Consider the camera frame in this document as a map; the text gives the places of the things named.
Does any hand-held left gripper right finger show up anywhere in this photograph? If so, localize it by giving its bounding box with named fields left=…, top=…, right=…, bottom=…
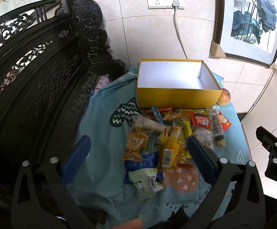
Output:
left=187, top=135, right=267, bottom=229

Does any pile of mixed snacks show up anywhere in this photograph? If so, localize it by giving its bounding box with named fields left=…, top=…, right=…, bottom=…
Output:
left=122, top=105, right=232, bottom=201

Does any grey power cable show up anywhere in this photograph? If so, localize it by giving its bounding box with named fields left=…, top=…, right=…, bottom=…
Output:
left=173, top=7, right=189, bottom=59

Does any cardboard corner protector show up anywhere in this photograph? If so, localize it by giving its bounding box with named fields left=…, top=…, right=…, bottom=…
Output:
left=209, top=40, right=226, bottom=58

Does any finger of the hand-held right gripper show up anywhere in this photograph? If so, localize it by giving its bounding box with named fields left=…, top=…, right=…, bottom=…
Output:
left=256, top=126, right=277, bottom=153

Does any purple cloth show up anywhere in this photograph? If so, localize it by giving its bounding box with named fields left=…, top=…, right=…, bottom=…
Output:
left=93, top=75, right=112, bottom=94

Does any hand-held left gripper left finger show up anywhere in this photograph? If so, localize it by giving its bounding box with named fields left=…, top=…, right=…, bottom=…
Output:
left=11, top=135, right=98, bottom=229

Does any yellow cardboard box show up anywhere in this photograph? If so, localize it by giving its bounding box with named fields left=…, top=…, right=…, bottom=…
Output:
left=136, top=58, right=223, bottom=109

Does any light blue printed blanket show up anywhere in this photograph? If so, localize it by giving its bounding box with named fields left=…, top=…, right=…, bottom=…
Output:
left=67, top=64, right=252, bottom=229

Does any red snack packet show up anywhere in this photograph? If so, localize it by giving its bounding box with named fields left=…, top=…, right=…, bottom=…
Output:
left=191, top=113, right=211, bottom=130

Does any dark carved wooden furniture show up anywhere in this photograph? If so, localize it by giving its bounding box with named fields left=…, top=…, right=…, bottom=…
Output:
left=0, top=0, right=127, bottom=220

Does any framed lotus painting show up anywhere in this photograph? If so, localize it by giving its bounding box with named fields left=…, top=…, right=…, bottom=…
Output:
left=210, top=0, right=277, bottom=65

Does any apple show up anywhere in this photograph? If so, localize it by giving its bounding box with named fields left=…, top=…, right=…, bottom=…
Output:
left=217, top=88, right=231, bottom=106

